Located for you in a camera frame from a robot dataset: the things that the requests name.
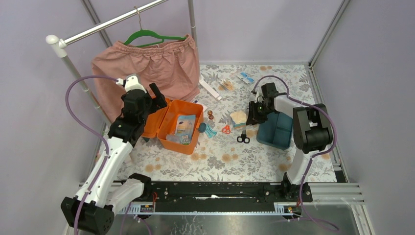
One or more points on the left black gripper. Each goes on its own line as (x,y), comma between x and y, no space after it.
(150,100)

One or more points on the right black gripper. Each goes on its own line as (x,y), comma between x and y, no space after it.
(253,118)

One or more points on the bagged latex gloves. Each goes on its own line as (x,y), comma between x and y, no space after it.
(239,119)

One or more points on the orange plastic medicine box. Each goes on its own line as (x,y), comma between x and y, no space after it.
(163,122)

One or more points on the blue cotton swab pack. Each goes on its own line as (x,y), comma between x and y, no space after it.
(185,125)

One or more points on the alcohol wipes bag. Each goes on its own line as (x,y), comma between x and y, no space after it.
(244,77)

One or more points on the gauze pad packet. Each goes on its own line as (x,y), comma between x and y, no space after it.
(184,139)

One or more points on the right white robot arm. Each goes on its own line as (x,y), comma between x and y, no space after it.
(311,130)

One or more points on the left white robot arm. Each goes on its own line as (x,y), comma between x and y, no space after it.
(94,207)

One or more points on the white blue medicine sachet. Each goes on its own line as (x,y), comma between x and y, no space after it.
(199,103)

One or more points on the teal divided tray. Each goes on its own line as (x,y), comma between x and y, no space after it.
(276,131)

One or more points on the floral table mat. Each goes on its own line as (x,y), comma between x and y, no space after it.
(222,158)

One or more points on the small orange scissors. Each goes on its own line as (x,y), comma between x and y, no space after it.
(226,129)

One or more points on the pink fabric shorts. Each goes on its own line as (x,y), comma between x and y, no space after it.
(172,66)

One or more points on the white rectangular box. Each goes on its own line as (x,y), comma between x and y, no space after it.
(209,89)

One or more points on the green clothes hanger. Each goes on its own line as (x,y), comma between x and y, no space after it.
(148,33)

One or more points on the silver clothes rack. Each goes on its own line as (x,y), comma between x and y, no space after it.
(59,45)

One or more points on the black handled scissors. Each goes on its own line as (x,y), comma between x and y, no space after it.
(243,138)

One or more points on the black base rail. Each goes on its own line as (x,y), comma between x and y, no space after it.
(200,197)

